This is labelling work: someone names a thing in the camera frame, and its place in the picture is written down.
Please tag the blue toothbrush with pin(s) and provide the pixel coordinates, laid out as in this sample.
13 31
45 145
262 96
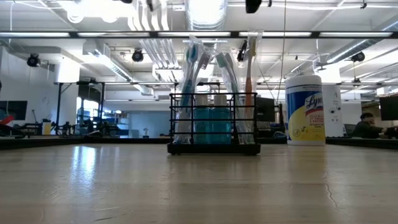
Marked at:
193 54

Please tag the orange toothbrush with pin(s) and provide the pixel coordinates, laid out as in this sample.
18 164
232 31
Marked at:
248 84

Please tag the blue mouthwash bottle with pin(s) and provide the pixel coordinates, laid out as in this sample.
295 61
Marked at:
221 124
202 124

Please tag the disinfecting wipes canister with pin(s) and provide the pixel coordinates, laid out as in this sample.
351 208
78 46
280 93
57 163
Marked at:
304 124

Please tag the white round column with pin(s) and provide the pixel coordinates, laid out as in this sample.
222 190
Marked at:
334 112

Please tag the yellow white container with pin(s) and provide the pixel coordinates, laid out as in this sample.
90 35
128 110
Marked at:
46 129

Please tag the red object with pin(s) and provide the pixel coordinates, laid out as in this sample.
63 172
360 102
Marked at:
7 120

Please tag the person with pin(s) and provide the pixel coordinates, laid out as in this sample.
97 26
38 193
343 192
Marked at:
367 130

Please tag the black desk monitor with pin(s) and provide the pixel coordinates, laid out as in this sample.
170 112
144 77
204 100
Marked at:
390 109

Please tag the silver ceiling air duct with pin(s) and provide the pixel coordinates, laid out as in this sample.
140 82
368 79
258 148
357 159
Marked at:
206 15

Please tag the black ceiling camera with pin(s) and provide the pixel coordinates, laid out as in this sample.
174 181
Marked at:
137 56
33 60
242 54
358 57

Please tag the black overhead frame bar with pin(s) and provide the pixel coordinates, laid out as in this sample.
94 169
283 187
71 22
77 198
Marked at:
74 34

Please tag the black room rack frame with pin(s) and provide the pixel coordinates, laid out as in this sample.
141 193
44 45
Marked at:
59 109

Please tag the black wall monitor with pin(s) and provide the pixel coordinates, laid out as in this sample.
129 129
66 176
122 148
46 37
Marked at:
12 109

